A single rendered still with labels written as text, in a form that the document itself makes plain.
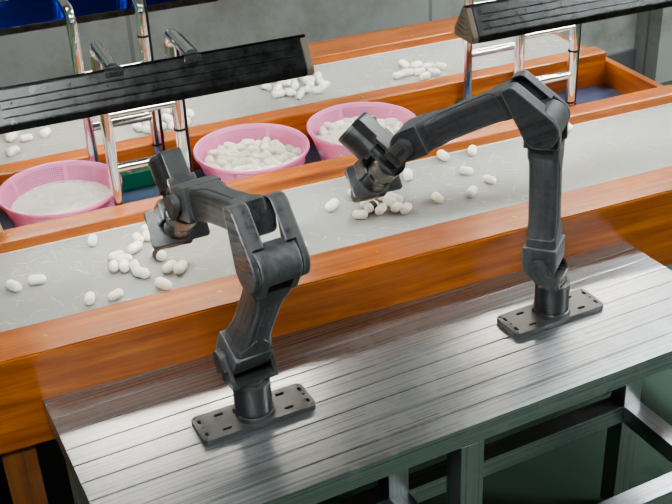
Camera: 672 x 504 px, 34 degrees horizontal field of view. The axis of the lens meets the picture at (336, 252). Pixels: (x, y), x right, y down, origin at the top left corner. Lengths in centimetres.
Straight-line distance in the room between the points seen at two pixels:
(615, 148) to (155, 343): 118
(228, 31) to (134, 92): 197
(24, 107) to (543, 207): 93
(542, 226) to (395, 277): 30
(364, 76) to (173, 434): 144
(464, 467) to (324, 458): 25
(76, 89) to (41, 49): 178
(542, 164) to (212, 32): 226
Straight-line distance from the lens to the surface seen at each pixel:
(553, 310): 204
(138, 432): 184
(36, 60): 383
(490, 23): 232
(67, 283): 213
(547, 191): 193
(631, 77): 303
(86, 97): 205
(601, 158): 253
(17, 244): 227
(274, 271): 153
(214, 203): 163
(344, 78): 298
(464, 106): 191
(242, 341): 170
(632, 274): 223
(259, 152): 259
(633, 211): 231
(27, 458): 203
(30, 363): 191
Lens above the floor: 180
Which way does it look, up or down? 30 degrees down
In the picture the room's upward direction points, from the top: 3 degrees counter-clockwise
